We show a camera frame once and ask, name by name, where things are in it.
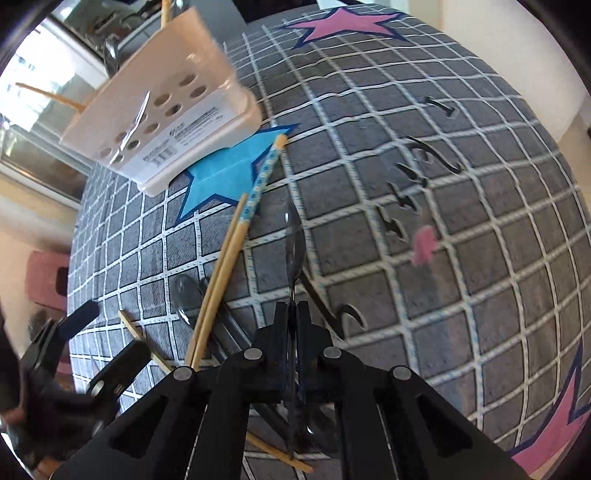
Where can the grey checkered star tablecloth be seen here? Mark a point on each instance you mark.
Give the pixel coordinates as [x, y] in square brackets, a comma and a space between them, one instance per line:
[415, 184]

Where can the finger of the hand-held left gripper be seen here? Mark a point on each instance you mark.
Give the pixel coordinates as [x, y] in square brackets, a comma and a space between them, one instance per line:
[120, 369]
[81, 321]

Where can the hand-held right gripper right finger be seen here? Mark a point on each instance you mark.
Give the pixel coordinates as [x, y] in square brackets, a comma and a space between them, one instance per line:
[302, 360]

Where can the pink plastic stool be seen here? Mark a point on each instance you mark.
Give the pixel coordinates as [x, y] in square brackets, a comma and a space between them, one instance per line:
[44, 277]

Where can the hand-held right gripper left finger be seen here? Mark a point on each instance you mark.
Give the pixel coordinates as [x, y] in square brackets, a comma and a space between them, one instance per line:
[282, 350]

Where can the sliding glass door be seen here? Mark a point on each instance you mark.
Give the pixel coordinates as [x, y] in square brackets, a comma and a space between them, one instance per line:
[37, 60]

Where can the beige plastic utensil holder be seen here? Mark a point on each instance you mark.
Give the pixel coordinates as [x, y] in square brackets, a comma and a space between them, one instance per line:
[175, 60]

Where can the black translucent plastic spoon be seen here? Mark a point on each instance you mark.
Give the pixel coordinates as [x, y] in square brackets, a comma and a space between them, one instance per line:
[321, 436]
[183, 297]
[292, 258]
[112, 53]

